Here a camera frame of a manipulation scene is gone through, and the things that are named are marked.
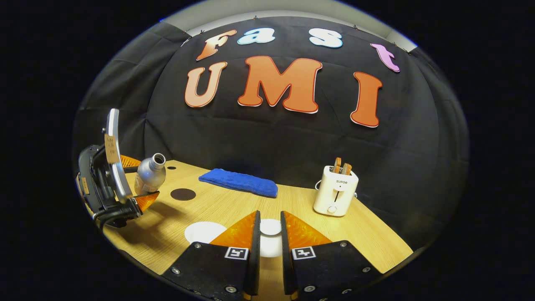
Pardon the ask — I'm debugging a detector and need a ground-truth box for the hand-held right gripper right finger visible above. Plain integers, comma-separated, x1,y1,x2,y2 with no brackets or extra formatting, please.
280,210,383,301

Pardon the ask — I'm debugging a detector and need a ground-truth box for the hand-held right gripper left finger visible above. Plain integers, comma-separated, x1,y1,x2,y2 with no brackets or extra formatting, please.
161,210,261,301

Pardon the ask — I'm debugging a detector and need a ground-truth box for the silver water bottle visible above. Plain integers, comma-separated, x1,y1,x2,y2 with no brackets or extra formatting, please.
134,153,167,195

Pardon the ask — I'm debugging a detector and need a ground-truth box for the white teacup lid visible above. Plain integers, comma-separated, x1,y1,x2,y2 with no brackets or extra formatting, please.
258,219,285,258

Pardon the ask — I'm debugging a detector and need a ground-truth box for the dark round coaster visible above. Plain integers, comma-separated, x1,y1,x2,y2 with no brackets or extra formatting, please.
171,188,196,201

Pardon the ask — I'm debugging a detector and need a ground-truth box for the blue folded towel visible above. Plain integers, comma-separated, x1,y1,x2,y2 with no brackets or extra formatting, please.
199,168,278,198

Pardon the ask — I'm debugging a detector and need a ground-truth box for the white toaster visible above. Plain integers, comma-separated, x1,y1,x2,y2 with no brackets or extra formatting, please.
313,166,359,217

